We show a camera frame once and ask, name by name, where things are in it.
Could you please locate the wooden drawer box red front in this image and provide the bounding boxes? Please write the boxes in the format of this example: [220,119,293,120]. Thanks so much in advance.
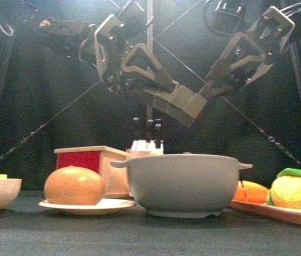
[53,145,133,199]

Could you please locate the thin vertical metal pole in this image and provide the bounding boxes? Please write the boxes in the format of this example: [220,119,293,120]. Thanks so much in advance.
[146,0,156,122]

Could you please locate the white pieces on black stand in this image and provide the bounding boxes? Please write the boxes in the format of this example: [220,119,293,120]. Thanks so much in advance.
[129,117,166,158]

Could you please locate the grey toy cooking pot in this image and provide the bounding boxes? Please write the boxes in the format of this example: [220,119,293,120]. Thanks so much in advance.
[109,152,255,220]

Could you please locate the orange toy food piece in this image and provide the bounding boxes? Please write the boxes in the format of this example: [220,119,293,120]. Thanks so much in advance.
[233,179,272,205]

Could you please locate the small white plate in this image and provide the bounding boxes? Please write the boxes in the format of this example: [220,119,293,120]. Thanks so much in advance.
[38,197,138,216]

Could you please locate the orange toy onion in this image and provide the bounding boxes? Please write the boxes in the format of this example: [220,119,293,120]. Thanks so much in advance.
[44,165,108,206]

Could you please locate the yellow toy with green leaf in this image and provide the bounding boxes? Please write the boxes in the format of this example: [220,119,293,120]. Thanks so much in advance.
[267,167,301,211]

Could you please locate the pink plate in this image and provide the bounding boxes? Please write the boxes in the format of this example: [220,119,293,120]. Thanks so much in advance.
[228,199,301,228]

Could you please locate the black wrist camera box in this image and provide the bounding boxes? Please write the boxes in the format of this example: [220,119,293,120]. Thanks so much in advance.
[204,0,244,37]

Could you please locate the grey hanging cable loop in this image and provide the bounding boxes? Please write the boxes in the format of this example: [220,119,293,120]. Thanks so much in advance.
[0,9,17,38]

